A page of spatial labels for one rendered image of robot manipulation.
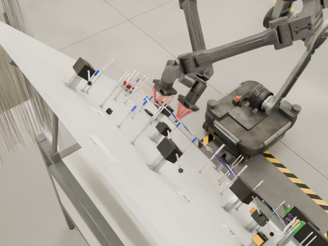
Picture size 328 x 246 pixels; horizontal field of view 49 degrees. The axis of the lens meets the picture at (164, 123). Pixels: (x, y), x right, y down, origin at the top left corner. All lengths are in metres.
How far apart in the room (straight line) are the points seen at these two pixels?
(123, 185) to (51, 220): 1.86
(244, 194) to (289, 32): 0.64
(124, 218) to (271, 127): 1.54
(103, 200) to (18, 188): 1.16
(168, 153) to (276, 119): 2.02
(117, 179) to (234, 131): 2.01
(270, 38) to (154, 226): 0.94
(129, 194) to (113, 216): 0.92
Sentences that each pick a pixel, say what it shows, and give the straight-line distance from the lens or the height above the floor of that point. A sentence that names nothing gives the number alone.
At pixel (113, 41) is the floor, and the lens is 3.74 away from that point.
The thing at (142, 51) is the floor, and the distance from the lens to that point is 3.63.
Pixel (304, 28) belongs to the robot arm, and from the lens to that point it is 1.49.
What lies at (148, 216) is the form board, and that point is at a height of 1.65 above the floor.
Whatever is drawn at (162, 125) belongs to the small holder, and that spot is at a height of 1.36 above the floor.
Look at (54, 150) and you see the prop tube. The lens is 1.56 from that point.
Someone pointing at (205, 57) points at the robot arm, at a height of 1.42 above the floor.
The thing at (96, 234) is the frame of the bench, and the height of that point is 0.80.
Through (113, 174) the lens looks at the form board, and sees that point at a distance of 0.78.
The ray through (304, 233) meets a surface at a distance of 1.27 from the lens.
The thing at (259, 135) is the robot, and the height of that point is 0.24.
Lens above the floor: 2.33
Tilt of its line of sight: 51 degrees down
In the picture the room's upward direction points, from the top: 6 degrees clockwise
